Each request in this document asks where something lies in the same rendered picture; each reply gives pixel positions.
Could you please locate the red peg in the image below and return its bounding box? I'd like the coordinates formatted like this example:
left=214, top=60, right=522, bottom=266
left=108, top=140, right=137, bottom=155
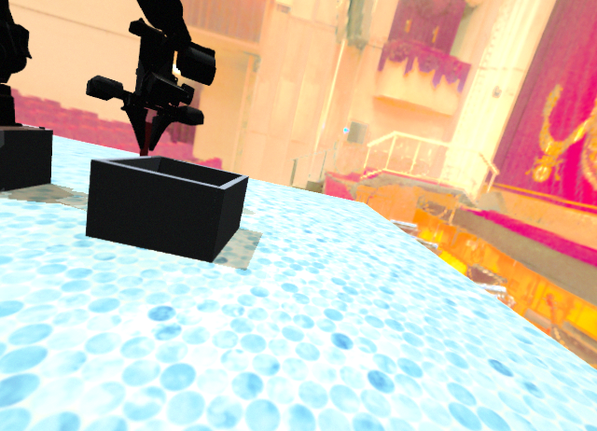
left=140, top=122, right=153, bottom=157

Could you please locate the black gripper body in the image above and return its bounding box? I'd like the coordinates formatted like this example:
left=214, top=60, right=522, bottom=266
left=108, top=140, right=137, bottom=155
left=86, top=59, right=205, bottom=126

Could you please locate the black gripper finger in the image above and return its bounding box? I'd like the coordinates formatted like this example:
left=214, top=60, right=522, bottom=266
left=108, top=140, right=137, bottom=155
left=120, top=104, right=148, bottom=150
left=149, top=114, right=179, bottom=152

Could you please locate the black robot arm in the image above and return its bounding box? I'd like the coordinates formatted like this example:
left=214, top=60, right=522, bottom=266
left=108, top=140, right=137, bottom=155
left=0, top=0, right=216, bottom=127

